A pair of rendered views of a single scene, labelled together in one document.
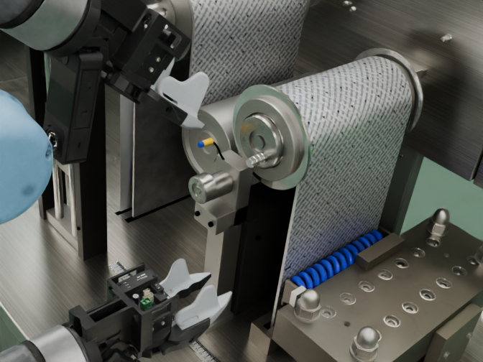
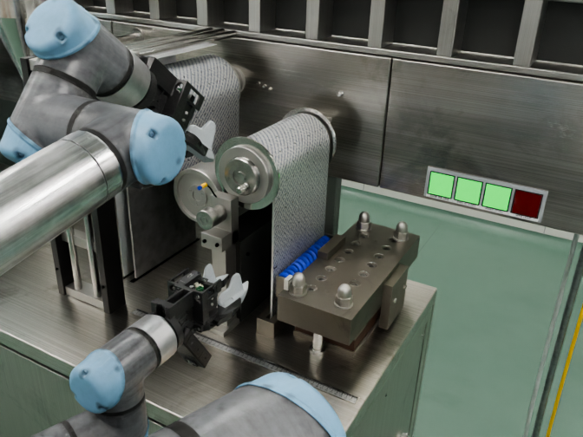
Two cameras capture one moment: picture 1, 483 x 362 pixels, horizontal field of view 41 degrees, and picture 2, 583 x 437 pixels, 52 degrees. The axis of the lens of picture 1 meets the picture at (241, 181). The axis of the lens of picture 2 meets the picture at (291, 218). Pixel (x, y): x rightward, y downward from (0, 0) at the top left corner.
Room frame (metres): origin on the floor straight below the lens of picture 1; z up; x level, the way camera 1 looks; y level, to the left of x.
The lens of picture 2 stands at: (-0.29, 0.17, 1.69)
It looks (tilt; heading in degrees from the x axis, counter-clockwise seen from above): 26 degrees down; 345
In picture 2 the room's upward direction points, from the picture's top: 2 degrees clockwise
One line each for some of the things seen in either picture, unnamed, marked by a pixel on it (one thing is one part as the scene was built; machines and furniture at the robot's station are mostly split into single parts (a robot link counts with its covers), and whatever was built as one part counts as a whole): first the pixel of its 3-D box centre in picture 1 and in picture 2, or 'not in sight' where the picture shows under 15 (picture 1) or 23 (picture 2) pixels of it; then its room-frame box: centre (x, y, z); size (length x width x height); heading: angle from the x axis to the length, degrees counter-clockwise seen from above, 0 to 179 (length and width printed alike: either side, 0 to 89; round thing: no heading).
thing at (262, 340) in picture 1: (320, 300); (297, 296); (0.81, -0.16, 0.92); 0.28 x 0.04 x 0.04; 136
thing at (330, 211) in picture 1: (341, 210); (300, 221); (0.81, -0.16, 1.11); 0.23 x 0.01 x 0.18; 136
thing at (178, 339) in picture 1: (175, 330); (219, 310); (0.55, 0.06, 1.09); 0.09 x 0.05 x 0.02; 127
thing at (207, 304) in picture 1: (206, 302); (235, 287); (0.58, 0.02, 1.11); 0.09 x 0.03 x 0.06; 127
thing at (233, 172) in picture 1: (215, 248); (219, 266); (0.76, 0.03, 1.05); 0.06 x 0.05 x 0.31; 136
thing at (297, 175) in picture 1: (269, 138); (246, 173); (0.77, -0.03, 1.25); 0.15 x 0.01 x 0.15; 46
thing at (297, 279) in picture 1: (340, 261); (307, 259); (0.79, -0.17, 1.03); 0.21 x 0.04 x 0.03; 136
